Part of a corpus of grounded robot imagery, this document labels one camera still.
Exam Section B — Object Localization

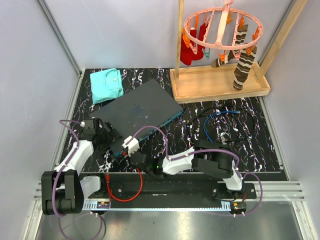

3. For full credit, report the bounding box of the red cable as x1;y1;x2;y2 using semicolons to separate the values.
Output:
105;168;144;202

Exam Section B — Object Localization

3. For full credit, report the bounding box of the dark grey network switch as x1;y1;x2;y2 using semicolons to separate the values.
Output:
89;79;184;158

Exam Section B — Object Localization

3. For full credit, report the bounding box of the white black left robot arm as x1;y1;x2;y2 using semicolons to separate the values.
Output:
41;118;122;217

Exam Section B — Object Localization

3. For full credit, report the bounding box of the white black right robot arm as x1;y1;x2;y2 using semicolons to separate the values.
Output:
129;140;245;199

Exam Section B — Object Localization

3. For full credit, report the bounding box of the folded teal cloth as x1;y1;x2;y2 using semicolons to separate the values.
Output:
90;68;124;105

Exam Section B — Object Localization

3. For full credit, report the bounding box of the wooden rack with tray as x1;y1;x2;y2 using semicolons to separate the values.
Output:
169;0;307;104

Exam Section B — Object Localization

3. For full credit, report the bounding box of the red sock left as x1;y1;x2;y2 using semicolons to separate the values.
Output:
180;30;196;66

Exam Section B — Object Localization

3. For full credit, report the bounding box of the red sock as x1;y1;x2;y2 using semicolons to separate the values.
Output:
192;23;207;61
180;30;196;66

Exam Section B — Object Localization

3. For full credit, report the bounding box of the brown striped sock long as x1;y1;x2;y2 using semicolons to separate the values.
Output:
233;46;257;91

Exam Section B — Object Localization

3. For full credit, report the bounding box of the red sock right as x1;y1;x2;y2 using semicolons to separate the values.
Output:
192;23;207;61

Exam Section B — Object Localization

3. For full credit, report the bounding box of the pink round clip hanger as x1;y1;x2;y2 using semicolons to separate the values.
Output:
181;0;264;60

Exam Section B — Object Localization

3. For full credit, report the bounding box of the brown striped sock rear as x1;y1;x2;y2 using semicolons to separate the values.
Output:
211;25;250;68

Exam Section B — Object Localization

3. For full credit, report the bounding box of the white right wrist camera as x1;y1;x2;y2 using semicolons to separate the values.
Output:
122;136;140;157

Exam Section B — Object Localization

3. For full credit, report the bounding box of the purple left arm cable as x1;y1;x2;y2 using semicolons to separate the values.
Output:
51;119;107;238

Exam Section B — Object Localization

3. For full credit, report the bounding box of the blue cable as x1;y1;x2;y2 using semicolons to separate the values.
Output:
202;109;241;143

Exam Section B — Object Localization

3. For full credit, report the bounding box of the black cable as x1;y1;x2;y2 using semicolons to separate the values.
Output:
194;104;259;146

